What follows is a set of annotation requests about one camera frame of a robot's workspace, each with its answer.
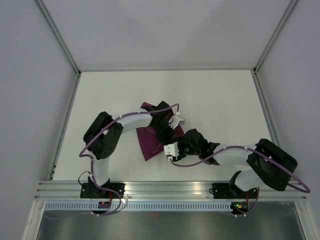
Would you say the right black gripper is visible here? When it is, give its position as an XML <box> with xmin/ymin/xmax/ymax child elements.
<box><xmin>170</xmin><ymin>134</ymin><xmax>200</xmax><ymax>162</ymax></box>

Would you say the purple cloth napkin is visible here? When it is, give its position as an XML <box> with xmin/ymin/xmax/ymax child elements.
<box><xmin>136</xmin><ymin>109</ymin><xmax>185</xmax><ymax>161</ymax></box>

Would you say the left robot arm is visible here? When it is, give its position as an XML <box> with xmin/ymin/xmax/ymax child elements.
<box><xmin>79</xmin><ymin>101</ymin><xmax>185</xmax><ymax>198</ymax></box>

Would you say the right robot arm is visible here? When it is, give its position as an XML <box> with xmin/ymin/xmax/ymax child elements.
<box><xmin>173</xmin><ymin>129</ymin><xmax>298</xmax><ymax>198</ymax></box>

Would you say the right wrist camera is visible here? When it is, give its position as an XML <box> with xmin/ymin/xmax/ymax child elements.
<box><xmin>163</xmin><ymin>142</ymin><xmax>179</xmax><ymax>162</ymax></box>

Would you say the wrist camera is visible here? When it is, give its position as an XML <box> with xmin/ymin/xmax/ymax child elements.
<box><xmin>163</xmin><ymin>142</ymin><xmax>179</xmax><ymax>162</ymax></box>
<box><xmin>170</xmin><ymin>111</ymin><xmax>186</xmax><ymax>129</ymax></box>

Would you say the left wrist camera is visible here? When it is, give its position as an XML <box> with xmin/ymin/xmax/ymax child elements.
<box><xmin>170</xmin><ymin>111</ymin><xmax>186</xmax><ymax>129</ymax></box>

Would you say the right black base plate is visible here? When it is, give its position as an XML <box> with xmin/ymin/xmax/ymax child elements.
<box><xmin>208</xmin><ymin>182</ymin><xmax>258</xmax><ymax>200</ymax></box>

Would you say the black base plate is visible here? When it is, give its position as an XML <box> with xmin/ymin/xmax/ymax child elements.
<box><xmin>80</xmin><ymin>182</ymin><xmax>125</xmax><ymax>199</ymax></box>
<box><xmin>208</xmin><ymin>182</ymin><xmax>258</xmax><ymax>200</ymax></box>

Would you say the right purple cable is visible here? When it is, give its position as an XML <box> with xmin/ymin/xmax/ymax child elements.
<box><xmin>171</xmin><ymin>146</ymin><xmax>311</xmax><ymax>218</ymax></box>

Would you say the purple cable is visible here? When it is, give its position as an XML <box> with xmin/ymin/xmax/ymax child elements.
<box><xmin>171</xmin><ymin>146</ymin><xmax>311</xmax><ymax>218</ymax></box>
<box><xmin>43</xmin><ymin>103</ymin><xmax>182</xmax><ymax>221</ymax></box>

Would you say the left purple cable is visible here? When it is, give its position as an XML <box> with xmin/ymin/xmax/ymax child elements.
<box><xmin>43</xmin><ymin>103</ymin><xmax>182</xmax><ymax>221</ymax></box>

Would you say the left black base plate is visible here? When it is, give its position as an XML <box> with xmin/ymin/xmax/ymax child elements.
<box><xmin>80</xmin><ymin>182</ymin><xmax>125</xmax><ymax>199</ymax></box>

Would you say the left aluminium frame post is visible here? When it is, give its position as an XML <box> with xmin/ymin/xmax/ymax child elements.
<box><xmin>34</xmin><ymin>0</ymin><xmax>81</xmax><ymax>76</ymax></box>

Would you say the aluminium frame post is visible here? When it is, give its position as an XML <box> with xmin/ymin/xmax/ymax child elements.
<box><xmin>34</xmin><ymin>0</ymin><xmax>81</xmax><ymax>76</ymax></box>
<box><xmin>252</xmin><ymin>0</ymin><xmax>301</xmax><ymax>73</ymax></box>

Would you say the aluminium front rail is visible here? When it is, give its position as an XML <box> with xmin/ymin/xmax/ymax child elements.
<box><xmin>34</xmin><ymin>180</ymin><xmax>307</xmax><ymax>202</ymax></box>

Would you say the right aluminium frame post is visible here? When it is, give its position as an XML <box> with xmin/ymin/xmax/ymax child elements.
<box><xmin>252</xmin><ymin>0</ymin><xmax>301</xmax><ymax>73</ymax></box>

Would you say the white slotted cable duct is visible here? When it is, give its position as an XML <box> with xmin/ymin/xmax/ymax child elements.
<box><xmin>45</xmin><ymin>201</ymin><xmax>232</xmax><ymax>212</ymax></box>

